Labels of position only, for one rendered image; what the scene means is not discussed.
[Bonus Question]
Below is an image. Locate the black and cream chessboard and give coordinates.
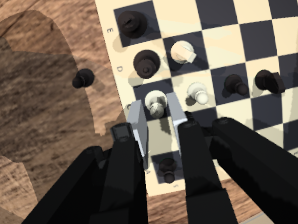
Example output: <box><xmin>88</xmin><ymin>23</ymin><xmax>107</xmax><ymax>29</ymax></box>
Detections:
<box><xmin>95</xmin><ymin>0</ymin><xmax>298</xmax><ymax>196</ymax></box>

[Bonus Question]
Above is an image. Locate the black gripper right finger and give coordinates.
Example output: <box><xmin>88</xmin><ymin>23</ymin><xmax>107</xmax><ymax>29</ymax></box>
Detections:
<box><xmin>166</xmin><ymin>92</ymin><xmax>298</xmax><ymax>224</ymax></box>

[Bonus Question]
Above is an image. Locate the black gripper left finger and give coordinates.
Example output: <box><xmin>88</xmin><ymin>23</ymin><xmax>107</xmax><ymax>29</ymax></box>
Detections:
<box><xmin>21</xmin><ymin>100</ymin><xmax>149</xmax><ymax>224</ymax></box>

